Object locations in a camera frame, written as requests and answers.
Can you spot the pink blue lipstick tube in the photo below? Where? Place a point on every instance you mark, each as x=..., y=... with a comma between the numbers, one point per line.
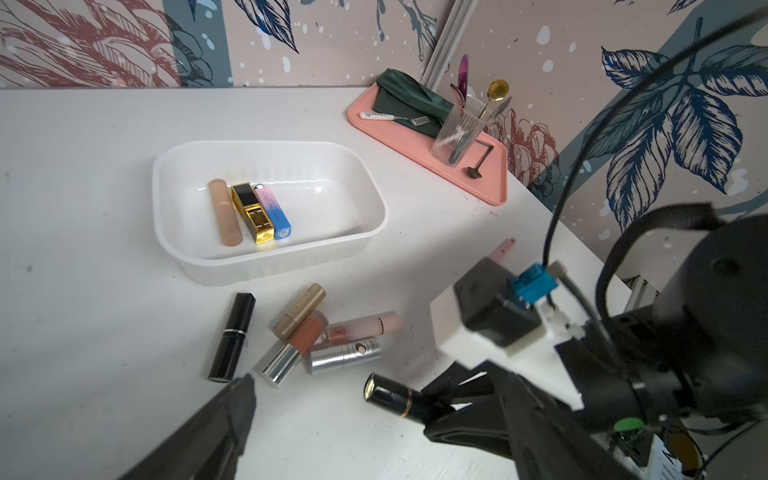
x=274, y=211

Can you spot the black spoon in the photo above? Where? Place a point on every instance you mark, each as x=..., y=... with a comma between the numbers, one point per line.
x=474, y=172

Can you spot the purple utensil in cup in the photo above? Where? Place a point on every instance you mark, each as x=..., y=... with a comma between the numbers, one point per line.
x=460, y=89

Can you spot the pink rectangular tray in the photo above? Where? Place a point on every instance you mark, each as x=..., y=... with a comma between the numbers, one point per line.
x=490, y=188

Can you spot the beige lipstick tube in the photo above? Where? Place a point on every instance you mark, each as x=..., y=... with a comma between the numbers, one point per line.
x=226, y=215

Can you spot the black gold-band lipstick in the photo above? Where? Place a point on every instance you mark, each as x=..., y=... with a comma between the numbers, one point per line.
x=403, y=401

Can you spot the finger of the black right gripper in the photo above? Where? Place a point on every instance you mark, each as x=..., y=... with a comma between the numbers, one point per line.
x=459, y=385
x=481, y=425

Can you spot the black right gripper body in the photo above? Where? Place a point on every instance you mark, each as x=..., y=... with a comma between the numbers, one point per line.
x=545, y=441

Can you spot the silver coral lip gloss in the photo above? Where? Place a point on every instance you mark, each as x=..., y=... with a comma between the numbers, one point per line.
x=281, y=360

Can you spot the white plastic storage box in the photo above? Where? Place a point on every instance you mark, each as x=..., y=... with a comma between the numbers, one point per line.
x=326, y=191

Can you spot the tan cap lip gloss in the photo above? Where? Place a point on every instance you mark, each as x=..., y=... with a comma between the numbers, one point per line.
x=299, y=311

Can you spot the fork with pink handle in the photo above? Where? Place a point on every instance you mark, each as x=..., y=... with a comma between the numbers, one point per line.
x=499, y=253

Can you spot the gold black lipstick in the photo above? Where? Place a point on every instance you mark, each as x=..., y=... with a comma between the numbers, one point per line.
x=253, y=213

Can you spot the pink clear lip gloss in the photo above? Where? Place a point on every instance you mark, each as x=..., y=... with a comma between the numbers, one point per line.
x=358, y=329

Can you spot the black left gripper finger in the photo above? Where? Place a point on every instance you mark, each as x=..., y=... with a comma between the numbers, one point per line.
x=210, y=443

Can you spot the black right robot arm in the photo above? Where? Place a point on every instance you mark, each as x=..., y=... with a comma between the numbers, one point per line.
x=700, y=348

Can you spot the silver lipstick tube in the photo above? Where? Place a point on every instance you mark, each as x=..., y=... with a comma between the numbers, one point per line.
x=345, y=356

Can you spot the gold spoon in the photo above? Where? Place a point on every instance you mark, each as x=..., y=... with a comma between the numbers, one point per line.
x=496, y=92

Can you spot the clear plastic cup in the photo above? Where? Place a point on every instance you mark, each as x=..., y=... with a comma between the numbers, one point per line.
x=459, y=132

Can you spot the dark green folded cloth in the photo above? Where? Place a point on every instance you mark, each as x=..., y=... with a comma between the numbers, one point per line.
x=402, y=95

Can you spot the white handle utensil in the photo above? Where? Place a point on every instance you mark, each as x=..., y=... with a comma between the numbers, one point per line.
x=375, y=116

